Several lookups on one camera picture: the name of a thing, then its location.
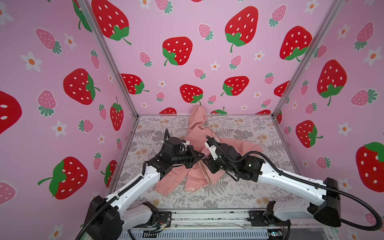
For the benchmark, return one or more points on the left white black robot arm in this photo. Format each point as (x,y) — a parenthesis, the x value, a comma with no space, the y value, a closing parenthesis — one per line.
(106,217)

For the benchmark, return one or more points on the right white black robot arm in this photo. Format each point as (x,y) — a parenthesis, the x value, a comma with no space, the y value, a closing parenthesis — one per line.
(321,199)

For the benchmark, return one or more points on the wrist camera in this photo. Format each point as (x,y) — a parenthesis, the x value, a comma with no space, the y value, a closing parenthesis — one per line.
(212,150)
(184,145)

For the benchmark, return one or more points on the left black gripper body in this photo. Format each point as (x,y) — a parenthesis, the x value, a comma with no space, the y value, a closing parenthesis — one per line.
(190,156)

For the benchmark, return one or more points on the aluminium corner post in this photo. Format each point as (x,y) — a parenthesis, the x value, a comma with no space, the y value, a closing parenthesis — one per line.
(327,22)
(108,22)

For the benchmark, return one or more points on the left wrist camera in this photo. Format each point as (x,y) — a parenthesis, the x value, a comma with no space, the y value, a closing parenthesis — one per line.
(184,145)

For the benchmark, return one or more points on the left aluminium corner post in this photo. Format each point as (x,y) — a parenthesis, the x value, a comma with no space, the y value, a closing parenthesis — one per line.
(108,22)

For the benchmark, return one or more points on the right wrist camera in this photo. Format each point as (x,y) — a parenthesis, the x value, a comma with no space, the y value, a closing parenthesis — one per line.
(212,150)

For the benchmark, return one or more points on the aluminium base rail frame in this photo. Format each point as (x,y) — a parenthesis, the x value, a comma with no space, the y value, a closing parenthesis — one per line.
(228,224)

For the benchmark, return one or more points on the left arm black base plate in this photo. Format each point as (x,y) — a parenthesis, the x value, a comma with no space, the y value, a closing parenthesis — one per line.
(159,218)

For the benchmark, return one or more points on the right aluminium corner post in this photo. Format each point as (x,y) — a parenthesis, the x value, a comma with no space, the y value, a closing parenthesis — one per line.
(327,22)

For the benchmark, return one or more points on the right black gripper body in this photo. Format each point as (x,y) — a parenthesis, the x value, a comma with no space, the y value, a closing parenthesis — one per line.
(215,162)

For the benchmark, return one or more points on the pink hooded zip jacket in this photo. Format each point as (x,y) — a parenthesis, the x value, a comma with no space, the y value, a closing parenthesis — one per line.
(199,175)

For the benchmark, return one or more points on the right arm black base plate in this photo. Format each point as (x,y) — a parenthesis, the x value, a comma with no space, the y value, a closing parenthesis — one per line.
(261,219)

